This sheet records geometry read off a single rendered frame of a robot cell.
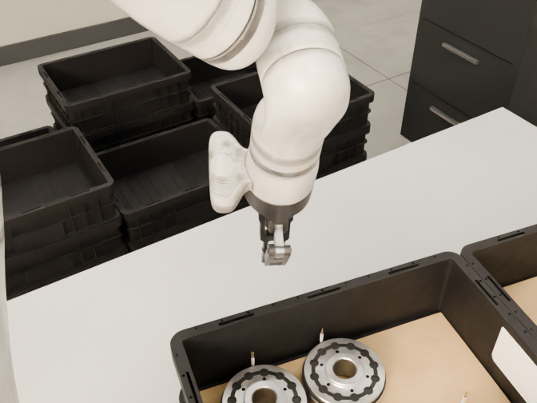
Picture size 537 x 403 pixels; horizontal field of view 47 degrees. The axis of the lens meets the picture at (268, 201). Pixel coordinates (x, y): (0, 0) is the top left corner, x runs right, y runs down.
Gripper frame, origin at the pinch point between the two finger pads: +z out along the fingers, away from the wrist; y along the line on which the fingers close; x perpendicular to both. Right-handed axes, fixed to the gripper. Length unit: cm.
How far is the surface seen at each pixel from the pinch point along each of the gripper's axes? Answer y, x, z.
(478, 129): 48, -57, 46
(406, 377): -16.7, -17.3, 9.3
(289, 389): -18.0, -1.7, 6.2
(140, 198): 55, 26, 88
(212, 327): -11.1, 7.3, 2.0
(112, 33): 217, 55, 189
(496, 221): 18, -49, 35
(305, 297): -7.7, -4.2, 2.7
